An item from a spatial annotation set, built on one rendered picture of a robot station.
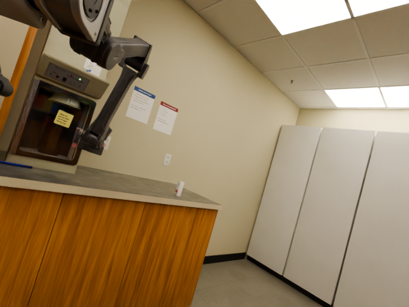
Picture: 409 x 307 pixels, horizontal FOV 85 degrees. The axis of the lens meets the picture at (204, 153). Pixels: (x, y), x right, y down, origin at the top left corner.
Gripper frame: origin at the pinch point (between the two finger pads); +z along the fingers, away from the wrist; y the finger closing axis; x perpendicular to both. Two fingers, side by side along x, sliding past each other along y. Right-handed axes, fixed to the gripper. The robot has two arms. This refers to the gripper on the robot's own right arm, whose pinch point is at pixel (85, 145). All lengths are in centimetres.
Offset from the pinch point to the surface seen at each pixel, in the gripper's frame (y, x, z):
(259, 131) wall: -221, -105, 63
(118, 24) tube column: 5, -77, 7
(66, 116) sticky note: 11.5, -13.9, 14.7
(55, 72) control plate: 23.9, -31.1, 6.2
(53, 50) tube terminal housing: 28, -43, 10
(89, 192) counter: -7.6, 22.3, -7.4
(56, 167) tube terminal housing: 5.6, 14.6, 20.8
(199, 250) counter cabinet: -104, 49, 7
